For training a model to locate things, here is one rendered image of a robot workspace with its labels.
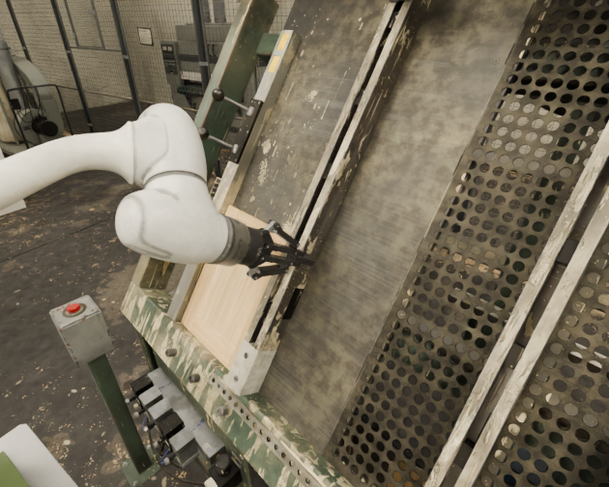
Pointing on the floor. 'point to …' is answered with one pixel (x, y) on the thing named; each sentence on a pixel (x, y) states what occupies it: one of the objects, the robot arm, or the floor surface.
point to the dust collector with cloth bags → (13, 132)
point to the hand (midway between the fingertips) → (301, 258)
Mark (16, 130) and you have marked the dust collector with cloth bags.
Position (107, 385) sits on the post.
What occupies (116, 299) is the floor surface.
